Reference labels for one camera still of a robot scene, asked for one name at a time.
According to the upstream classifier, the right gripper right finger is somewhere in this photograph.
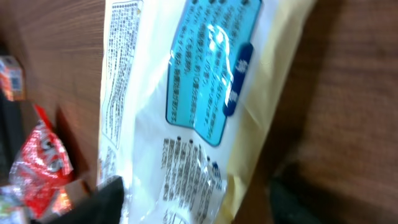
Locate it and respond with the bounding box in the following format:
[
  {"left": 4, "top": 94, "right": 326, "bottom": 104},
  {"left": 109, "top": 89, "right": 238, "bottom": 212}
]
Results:
[{"left": 269, "top": 179, "right": 322, "bottom": 224}]

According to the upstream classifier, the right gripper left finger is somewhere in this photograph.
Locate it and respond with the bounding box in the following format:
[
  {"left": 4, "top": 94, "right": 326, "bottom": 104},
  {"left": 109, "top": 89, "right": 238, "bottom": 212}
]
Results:
[{"left": 37, "top": 175, "right": 124, "bottom": 224}]

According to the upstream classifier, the orange tissue pack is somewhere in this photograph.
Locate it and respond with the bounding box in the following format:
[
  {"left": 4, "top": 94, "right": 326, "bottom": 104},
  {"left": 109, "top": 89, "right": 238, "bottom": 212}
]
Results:
[
  {"left": 51, "top": 179, "right": 90, "bottom": 216},
  {"left": 1, "top": 55, "right": 25, "bottom": 101}
]

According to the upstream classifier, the red snack bag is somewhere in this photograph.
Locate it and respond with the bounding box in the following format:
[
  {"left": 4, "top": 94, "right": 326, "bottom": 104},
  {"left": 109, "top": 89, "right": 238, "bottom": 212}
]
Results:
[{"left": 9, "top": 104, "right": 73, "bottom": 219}]

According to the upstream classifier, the cream snack pouch blue seal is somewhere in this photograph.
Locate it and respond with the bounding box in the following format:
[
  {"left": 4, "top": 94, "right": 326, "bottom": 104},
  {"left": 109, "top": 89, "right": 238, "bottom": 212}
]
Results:
[{"left": 97, "top": 0, "right": 315, "bottom": 223}]

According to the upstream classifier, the teal tissue pack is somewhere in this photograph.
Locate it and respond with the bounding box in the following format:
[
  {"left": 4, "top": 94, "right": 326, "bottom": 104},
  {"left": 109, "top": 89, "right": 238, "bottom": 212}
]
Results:
[{"left": 1, "top": 186, "right": 30, "bottom": 224}]

